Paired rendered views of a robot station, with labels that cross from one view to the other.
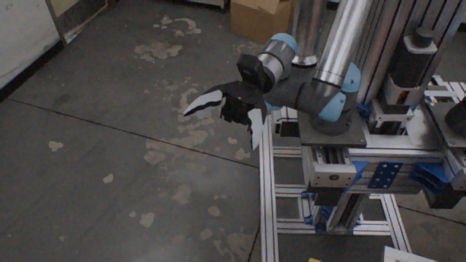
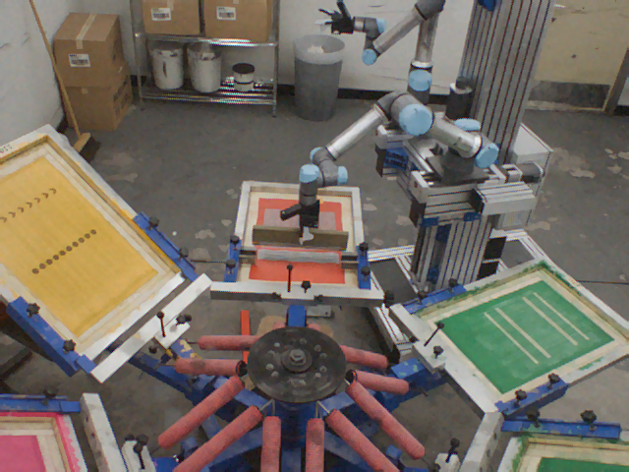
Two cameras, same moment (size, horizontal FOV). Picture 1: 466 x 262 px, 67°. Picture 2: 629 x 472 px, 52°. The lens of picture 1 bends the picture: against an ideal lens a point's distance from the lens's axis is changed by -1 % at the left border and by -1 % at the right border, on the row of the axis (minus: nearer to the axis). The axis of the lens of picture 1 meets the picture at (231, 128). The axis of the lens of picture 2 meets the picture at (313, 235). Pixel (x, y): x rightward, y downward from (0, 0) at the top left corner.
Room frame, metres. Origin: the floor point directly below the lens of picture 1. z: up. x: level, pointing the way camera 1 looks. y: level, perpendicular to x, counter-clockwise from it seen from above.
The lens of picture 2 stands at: (-0.67, -3.02, 2.79)
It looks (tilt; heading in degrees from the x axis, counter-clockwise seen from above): 38 degrees down; 68
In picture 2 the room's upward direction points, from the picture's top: 5 degrees clockwise
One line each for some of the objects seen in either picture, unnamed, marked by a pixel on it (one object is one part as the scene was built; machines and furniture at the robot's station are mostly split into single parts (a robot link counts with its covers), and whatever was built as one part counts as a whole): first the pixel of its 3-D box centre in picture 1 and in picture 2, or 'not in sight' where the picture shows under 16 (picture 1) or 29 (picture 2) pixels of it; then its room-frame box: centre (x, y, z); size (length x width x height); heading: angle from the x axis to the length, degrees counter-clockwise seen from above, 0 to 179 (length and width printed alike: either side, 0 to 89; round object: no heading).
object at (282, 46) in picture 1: (277, 56); (373, 27); (0.72, -0.11, 1.65); 0.11 x 0.08 x 0.09; 152
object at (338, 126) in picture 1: (332, 110); not in sight; (0.89, -0.35, 1.31); 0.15 x 0.15 x 0.10
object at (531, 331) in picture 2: not in sight; (502, 324); (0.68, -1.63, 1.05); 1.08 x 0.61 x 0.23; 11
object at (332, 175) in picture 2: not in sight; (330, 174); (0.20, -0.97, 1.39); 0.11 x 0.11 x 0.08; 1
